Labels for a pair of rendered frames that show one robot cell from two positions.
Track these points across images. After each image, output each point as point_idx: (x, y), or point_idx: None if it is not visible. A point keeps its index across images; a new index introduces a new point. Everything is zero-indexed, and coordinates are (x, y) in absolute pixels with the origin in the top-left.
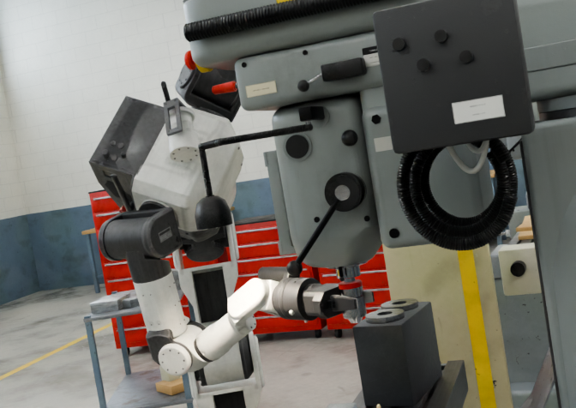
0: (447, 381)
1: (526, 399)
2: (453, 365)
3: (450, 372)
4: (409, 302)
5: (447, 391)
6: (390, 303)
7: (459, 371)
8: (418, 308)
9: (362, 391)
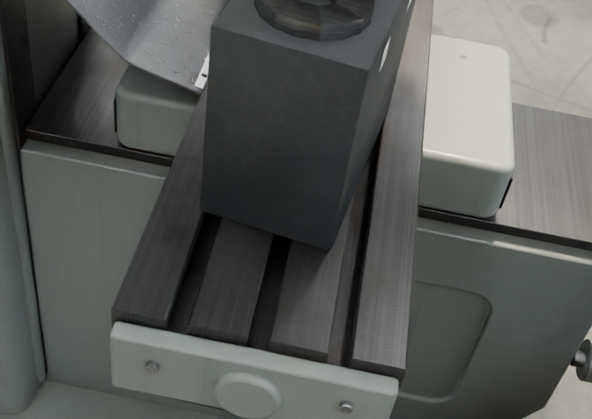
0: (190, 167)
1: None
2: (155, 271)
3: (173, 224)
4: None
5: (201, 121)
6: (344, 3)
7: (148, 222)
8: None
9: (413, 187)
